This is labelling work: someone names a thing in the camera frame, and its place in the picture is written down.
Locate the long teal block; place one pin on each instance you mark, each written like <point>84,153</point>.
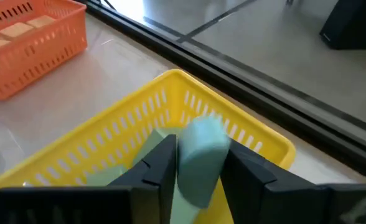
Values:
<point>183,208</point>

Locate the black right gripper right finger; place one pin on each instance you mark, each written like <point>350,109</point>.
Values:
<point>257,196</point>

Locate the pale teal block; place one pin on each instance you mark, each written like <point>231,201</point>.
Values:
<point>106,177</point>

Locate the orange plastic basket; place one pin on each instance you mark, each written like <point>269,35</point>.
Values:
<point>46,53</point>

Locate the yellow plastic basket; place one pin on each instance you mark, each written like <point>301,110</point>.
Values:
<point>173,81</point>

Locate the small teal block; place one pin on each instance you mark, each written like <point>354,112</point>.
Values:
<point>150,143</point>

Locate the black floor case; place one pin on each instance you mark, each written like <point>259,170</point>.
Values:
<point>354,25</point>

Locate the teal cylinder block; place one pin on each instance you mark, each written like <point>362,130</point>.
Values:
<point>201,161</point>

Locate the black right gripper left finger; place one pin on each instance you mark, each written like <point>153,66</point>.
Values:
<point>158,183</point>

